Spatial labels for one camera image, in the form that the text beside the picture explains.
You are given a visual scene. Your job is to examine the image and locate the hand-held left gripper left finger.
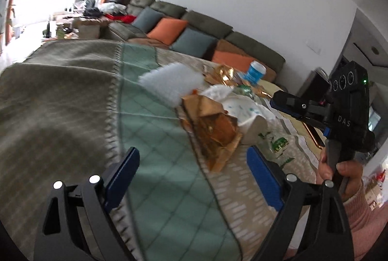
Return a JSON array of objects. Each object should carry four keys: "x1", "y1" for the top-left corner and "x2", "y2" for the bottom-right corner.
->
[{"x1": 33, "y1": 146, "x2": 140, "y2": 261}]

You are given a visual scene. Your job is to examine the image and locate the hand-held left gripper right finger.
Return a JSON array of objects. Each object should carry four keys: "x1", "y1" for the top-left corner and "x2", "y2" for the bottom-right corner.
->
[{"x1": 246, "y1": 146, "x2": 355, "y2": 261}]

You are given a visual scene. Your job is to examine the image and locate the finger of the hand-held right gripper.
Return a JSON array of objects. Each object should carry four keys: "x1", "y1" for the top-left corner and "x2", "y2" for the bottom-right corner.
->
[
  {"x1": 291, "y1": 111, "x2": 328, "y2": 130},
  {"x1": 270, "y1": 90, "x2": 310, "y2": 118}
]

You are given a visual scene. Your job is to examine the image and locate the white dotted paper wrapper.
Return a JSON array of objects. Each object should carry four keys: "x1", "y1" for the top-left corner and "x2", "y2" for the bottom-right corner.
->
[{"x1": 221, "y1": 94, "x2": 276, "y2": 145}]

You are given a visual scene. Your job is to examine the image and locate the gold foil paper bag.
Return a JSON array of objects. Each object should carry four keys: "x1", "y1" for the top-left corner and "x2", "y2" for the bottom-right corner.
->
[{"x1": 176, "y1": 93, "x2": 243, "y2": 173}]

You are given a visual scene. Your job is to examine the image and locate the person's right forearm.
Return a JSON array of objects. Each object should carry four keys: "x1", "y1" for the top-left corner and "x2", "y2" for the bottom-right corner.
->
[{"x1": 342, "y1": 181, "x2": 384, "y2": 261}]

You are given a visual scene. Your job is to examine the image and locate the person's right hand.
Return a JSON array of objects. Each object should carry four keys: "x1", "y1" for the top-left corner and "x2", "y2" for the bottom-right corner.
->
[{"x1": 315, "y1": 147, "x2": 364, "y2": 202}]

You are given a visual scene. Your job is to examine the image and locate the copper metal bar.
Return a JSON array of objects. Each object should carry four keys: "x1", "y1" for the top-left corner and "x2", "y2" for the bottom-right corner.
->
[{"x1": 302, "y1": 122, "x2": 324, "y2": 149}]

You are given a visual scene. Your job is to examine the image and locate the yellow cloth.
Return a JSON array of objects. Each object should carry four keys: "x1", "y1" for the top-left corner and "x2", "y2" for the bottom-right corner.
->
[{"x1": 259, "y1": 79, "x2": 326, "y2": 155}]

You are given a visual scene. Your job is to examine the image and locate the small gold foil wrapper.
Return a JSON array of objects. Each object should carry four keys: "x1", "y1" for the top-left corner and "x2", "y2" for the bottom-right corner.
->
[{"x1": 251, "y1": 85, "x2": 272, "y2": 99}]

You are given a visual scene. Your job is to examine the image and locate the lit screen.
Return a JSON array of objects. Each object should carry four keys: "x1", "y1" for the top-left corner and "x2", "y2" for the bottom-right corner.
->
[{"x1": 368, "y1": 108, "x2": 382, "y2": 131}]

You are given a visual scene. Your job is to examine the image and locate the black box-shaped appliance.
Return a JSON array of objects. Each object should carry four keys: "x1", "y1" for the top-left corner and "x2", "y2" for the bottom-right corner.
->
[{"x1": 295, "y1": 69, "x2": 332, "y2": 104}]

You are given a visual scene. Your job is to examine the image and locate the green printed plastic bag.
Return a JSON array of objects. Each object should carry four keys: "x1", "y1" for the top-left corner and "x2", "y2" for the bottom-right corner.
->
[{"x1": 256, "y1": 131, "x2": 296, "y2": 167}]

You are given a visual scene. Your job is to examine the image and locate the small green wrapper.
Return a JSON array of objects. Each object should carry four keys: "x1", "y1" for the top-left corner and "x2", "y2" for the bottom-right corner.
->
[{"x1": 233, "y1": 84, "x2": 255, "y2": 98}]

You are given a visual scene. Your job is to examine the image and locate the blue and white cup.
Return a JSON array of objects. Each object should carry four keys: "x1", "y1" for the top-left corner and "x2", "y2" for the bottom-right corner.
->
[{"x1": 243, "y1": 60, "x2": 267, "y2": 84}]

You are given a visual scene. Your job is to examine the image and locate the orange cushion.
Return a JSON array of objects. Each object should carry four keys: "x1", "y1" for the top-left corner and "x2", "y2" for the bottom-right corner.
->
[
  {"x1": 147, "y1": 18, "x2": 189, "y2": 46},
  {"x1": 211, "y1": 50, "x2": 258, "y2": 73}
]

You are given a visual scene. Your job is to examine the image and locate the white tissue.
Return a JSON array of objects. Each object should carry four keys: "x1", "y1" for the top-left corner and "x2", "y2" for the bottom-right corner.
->
[{"x1": 202, "y1": 84, "x2": 234, "y2": 104}]

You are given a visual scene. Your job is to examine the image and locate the crumpled gold foil wrapper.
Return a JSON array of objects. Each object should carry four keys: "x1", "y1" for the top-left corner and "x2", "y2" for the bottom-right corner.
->
[{"x1": 202, "y1": 64, "x2": 243, "y2": 87}]

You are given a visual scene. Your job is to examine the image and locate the patterned beige green blanket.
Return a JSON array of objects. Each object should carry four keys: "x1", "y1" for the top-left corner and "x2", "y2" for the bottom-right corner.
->
[{"x1": 0, "y1": 39, "x2": 322, "y2": 261}]

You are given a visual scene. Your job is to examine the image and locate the grey-green sofa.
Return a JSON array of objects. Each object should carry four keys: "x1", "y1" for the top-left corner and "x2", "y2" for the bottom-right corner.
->
[{"x1": 100, "y1": 0, "x2": 287, "y2": 83}]

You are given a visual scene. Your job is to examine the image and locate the blue-grey cushion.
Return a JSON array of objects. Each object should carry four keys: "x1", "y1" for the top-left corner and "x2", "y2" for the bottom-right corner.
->
[
  {"x1": 170, "y1": 27, "x2": 217, "y2": 59},
  {"x1": 132, "y1": 6, "x2": 166, "y2": 34}
]

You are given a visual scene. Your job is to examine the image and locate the white foam sheet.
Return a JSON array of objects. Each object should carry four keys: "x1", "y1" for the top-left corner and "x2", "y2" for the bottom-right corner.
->
[{"x1": 139, "y1": 63, "x2": 204, "y2": 106}]

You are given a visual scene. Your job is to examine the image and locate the brown seat cushion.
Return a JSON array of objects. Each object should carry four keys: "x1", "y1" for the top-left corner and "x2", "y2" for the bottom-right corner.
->
[{"x1": 127, "y1": 36, "x2": 172, "y2": 51}]

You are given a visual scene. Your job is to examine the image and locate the red cloth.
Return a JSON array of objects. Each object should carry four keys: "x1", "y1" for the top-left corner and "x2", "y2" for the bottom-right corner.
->
[{"x1": 105, "y1": 13, "x2": 137, "y2": 26}]

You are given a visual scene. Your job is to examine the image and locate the black bag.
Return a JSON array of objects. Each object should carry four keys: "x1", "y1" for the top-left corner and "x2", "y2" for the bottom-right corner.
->
[{"x1": 83, "y1": 7, "x2": 104, "y2": 17}]

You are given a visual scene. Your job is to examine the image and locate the white clothes pile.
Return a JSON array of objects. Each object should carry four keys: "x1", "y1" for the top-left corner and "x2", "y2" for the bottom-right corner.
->
[{"x1": 100, "y1": 2, "x2": 128, "y2": 15}]

